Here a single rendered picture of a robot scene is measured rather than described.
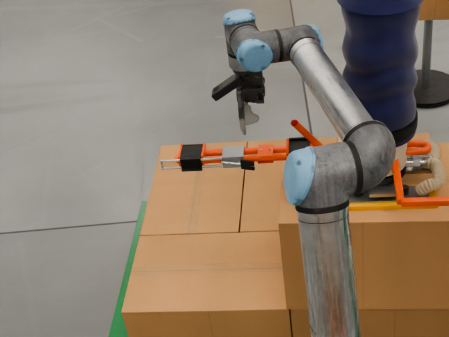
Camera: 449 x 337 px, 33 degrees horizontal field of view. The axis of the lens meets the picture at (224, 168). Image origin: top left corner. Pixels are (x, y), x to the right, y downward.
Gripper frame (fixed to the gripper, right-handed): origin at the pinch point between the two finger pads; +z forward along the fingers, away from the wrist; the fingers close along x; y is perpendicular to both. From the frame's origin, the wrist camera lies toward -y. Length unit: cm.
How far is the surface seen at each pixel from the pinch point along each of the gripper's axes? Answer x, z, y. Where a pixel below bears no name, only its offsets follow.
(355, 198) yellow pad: -10.0, 24.5, 33.5
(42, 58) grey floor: 268, 121, -175
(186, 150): 1.7, 11.6, -20.3
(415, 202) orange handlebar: -26, 13, 50
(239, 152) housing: 0.8, 12.4, -2.8
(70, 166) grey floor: 139, 121, -122
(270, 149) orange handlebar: 1.4, 12.2, 7.1
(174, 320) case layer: -18, 72, -31
